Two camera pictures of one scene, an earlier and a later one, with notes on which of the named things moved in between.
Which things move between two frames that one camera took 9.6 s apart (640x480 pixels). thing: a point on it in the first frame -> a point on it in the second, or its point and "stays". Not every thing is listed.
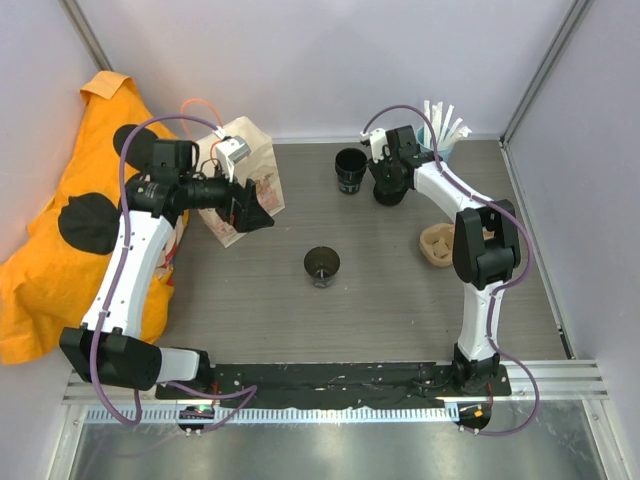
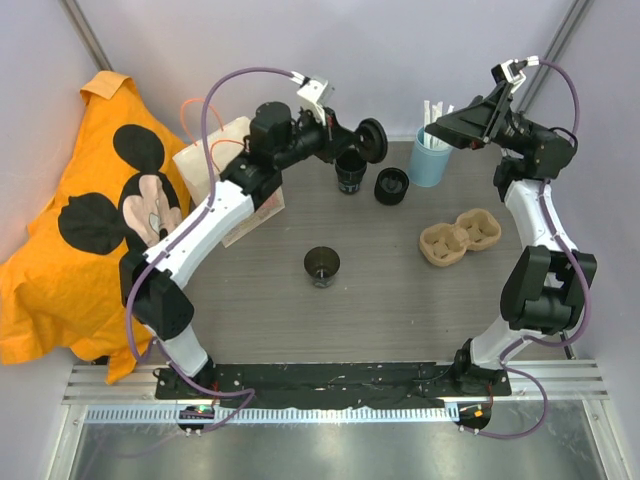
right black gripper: [376, 166] -> [466, 128]
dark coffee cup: [322, 262] stays
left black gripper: [247, 213] -> [338, 138]
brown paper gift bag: [238, 153] stays
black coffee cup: [350, 165] stays
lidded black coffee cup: [391, 185] stays
